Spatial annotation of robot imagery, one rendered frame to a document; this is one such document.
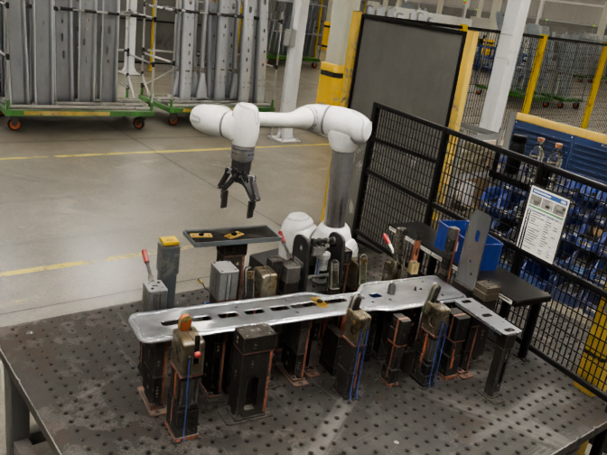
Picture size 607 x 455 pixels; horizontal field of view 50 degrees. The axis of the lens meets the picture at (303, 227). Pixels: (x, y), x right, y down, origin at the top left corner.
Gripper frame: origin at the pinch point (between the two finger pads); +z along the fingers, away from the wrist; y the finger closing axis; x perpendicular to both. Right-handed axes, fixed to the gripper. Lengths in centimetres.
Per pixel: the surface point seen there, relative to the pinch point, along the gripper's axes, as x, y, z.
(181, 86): 517, -562, 77
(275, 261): 5.4, 17.5, 17.1
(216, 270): -20.1, 10.1, 16.5
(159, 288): -40.2, 2.3, 20.7
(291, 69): 572, -402, 25
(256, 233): 9.3, 3.6, 10.8
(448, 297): 54, 72, 27
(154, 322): -50, 11, 27
